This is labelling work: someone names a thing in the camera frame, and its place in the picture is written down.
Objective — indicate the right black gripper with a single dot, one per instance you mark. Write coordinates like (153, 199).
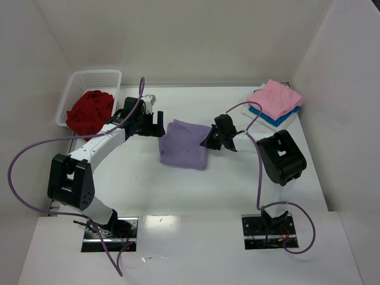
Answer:
(216, 139)

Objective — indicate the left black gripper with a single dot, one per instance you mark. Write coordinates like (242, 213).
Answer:
(153, 126)

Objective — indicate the purple t shirt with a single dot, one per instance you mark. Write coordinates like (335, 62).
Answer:
(181, 145)

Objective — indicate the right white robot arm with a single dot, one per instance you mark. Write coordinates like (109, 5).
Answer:
(280, 163)

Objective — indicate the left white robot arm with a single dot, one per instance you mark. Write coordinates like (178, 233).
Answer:
(71, 176)

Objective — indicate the white folded t shirt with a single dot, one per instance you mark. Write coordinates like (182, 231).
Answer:
(283, 125)

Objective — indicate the blue folded t shirt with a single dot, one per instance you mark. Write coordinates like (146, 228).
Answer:
(252, 112)

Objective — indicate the pink folded t shirt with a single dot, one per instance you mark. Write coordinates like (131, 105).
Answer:
(276, 99)

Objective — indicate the white plastic basket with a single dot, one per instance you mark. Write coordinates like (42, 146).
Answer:
(80, 82)

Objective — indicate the red t shirt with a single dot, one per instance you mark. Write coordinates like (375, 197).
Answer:
(90, 113)

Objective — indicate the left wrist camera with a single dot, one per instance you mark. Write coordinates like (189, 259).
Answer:
(148, 102)

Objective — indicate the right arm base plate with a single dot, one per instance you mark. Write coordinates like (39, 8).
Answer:
(257, 236)

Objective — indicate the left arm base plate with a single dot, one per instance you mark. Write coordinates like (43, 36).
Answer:
(114, 242)

